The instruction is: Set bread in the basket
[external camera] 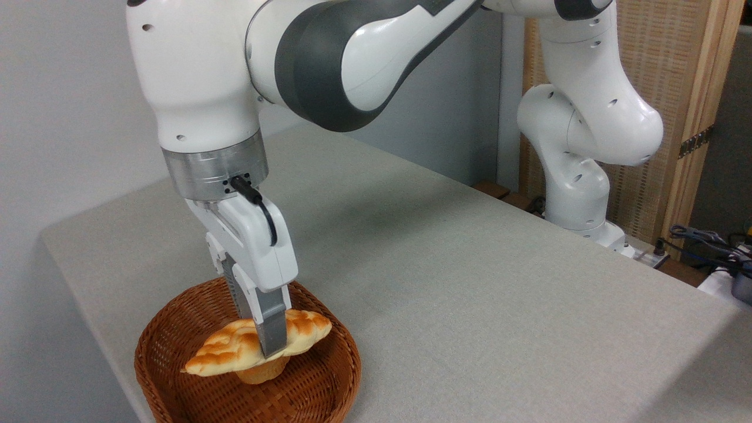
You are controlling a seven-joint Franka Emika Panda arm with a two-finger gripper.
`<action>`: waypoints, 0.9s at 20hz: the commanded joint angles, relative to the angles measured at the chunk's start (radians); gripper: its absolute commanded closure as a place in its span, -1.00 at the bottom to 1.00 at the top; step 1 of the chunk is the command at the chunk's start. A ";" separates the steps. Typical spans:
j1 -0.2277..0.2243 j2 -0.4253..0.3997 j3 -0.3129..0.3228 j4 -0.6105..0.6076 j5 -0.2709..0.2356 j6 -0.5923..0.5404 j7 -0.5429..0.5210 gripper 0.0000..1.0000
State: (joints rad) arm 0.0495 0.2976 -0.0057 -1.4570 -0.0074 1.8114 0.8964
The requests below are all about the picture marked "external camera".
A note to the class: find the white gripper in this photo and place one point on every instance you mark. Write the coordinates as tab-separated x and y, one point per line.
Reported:
258	247

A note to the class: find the braided long bread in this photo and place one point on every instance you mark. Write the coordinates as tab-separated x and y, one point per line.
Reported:
226	349

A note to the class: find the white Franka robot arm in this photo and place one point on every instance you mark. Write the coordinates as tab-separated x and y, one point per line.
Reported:
194	70

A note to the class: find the round bread roll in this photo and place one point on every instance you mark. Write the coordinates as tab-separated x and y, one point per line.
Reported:
261	371

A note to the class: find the brown wicker basket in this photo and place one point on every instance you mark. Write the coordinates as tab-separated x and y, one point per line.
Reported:
317	388

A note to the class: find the grey tablecloth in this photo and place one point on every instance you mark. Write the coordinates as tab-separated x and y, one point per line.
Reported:
470	264

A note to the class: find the metal screen hinge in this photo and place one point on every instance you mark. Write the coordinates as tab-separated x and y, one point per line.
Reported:
696	142

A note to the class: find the white and grey box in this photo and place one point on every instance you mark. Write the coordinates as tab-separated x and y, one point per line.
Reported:
728	285

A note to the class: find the wooden rattan folding screen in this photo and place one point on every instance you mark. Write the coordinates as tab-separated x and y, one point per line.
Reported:
675	70

